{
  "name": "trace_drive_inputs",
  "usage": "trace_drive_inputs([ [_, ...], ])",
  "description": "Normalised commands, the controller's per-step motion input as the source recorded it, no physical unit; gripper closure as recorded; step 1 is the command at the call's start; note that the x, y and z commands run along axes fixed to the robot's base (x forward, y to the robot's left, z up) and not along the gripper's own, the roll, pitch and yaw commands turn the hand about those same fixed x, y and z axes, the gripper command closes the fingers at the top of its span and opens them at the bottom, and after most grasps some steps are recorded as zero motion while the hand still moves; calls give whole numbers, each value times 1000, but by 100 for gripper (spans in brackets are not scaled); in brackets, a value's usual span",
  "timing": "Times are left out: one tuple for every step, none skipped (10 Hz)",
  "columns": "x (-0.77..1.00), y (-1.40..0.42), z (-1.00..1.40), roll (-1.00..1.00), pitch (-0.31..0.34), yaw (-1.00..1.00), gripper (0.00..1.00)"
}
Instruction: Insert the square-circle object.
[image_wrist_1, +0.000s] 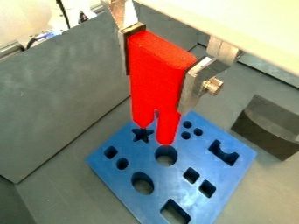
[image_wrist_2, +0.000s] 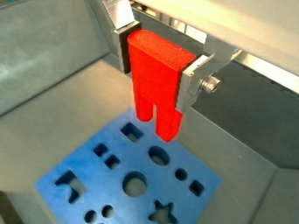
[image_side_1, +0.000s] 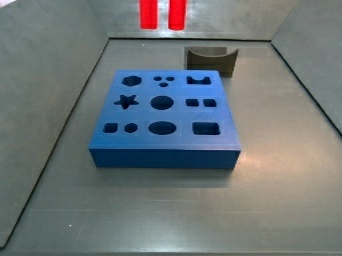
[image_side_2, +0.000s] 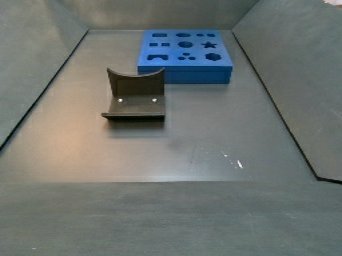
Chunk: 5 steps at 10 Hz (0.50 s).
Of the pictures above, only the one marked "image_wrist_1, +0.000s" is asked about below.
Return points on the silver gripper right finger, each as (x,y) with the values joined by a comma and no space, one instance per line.
(200,79)

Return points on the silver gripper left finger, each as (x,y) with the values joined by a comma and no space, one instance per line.
(123,13)

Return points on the red square-circle peg object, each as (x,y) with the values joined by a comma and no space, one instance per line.
(157,64)

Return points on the dark grey block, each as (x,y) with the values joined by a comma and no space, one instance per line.
(270,126)

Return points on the grey vertical panel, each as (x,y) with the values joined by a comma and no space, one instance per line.
(57,87)

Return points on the blue shape insertion board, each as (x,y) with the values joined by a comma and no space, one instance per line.
(178,182)

